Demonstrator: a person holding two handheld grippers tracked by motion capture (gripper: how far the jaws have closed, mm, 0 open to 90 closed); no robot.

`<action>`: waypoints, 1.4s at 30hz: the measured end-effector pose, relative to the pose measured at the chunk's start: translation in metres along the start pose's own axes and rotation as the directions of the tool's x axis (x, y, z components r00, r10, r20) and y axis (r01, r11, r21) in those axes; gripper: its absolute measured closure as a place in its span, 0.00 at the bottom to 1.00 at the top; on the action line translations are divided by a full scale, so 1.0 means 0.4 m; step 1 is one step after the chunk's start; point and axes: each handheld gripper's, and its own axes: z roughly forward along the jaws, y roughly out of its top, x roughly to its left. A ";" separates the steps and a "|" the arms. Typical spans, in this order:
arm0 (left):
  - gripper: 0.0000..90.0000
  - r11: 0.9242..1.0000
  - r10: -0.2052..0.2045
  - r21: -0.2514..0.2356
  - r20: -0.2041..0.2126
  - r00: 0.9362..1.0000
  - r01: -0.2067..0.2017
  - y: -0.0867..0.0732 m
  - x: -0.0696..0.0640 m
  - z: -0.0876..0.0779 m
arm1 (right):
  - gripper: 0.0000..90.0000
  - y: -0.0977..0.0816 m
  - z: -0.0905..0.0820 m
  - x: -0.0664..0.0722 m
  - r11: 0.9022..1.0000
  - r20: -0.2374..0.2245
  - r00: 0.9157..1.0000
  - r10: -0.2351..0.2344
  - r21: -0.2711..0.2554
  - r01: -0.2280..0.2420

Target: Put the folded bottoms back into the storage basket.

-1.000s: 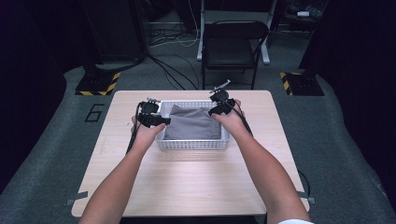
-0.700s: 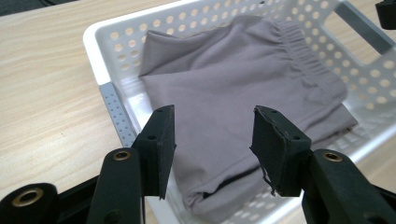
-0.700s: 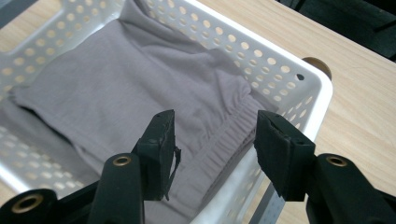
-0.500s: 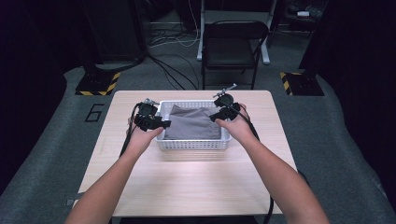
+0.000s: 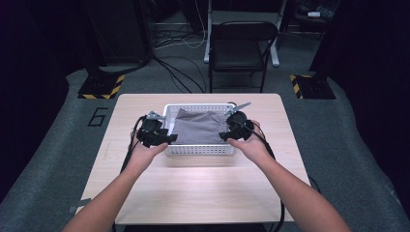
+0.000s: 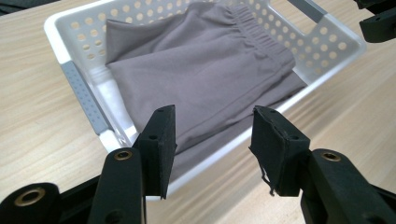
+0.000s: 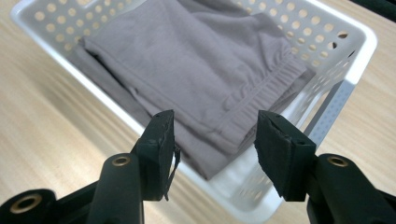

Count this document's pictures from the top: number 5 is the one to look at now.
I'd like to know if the person's right hand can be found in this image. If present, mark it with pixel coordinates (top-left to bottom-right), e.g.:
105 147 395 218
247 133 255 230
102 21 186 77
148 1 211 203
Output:
226 119 276 166

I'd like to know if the grey cloth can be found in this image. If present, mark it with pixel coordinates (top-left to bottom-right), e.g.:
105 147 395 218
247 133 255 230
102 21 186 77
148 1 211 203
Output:
172 107 230 146

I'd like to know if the person's left hand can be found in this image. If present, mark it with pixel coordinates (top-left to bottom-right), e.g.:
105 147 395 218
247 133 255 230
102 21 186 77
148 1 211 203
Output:
129 128 170 172

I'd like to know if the bundle of floor cables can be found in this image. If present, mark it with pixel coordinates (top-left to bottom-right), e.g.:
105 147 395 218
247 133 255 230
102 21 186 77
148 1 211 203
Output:
150 0 208 95

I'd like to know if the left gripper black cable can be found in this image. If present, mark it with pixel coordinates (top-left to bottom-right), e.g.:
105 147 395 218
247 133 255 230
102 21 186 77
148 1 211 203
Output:
119 115 148 175

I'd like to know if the white desk frame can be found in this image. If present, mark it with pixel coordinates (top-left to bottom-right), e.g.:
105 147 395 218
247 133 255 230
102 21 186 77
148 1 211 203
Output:
202 0 288 69

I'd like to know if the black folding chair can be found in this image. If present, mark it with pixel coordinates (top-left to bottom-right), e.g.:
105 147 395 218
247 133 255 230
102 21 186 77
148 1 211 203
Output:
207 20 280 95

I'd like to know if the striped black stand base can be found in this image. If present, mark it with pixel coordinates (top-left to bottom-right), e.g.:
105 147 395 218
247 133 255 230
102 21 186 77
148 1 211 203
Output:
288 73 337 101
76 73 126 101

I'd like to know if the white plastic basket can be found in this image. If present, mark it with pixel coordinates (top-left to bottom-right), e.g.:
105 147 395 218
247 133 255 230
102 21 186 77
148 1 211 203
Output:
161 102 239 157

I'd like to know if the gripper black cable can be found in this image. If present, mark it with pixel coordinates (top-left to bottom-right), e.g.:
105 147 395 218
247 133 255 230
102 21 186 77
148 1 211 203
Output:
232 119 286 232
119 115 148 175

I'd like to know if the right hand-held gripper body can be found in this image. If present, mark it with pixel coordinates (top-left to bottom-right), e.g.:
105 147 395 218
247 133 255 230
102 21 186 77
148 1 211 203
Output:
224 101 256 142

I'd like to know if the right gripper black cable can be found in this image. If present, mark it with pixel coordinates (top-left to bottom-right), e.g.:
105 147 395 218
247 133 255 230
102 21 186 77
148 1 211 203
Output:
232 119 286 232

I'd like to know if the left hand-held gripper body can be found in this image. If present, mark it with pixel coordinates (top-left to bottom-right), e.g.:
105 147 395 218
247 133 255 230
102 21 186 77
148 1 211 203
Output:
136 110 170 149

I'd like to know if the grey tape strip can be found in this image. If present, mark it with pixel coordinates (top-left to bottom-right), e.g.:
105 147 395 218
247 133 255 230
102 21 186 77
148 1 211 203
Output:
67 197 93 215

